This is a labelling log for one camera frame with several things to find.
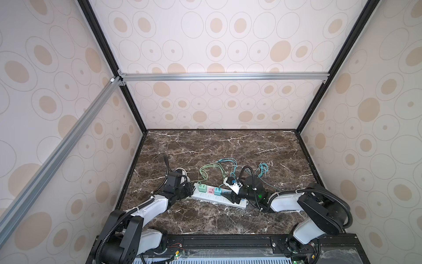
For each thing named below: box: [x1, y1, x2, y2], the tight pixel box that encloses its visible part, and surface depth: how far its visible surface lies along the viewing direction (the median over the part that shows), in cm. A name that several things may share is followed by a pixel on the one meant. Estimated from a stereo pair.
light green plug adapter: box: [198, 183, 208, 193], surface depth 87 cm
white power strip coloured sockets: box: [191, 182, 249, 210], surface depth 88 cm
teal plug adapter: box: [213, 187, 223, 196], surface depth 85 cm
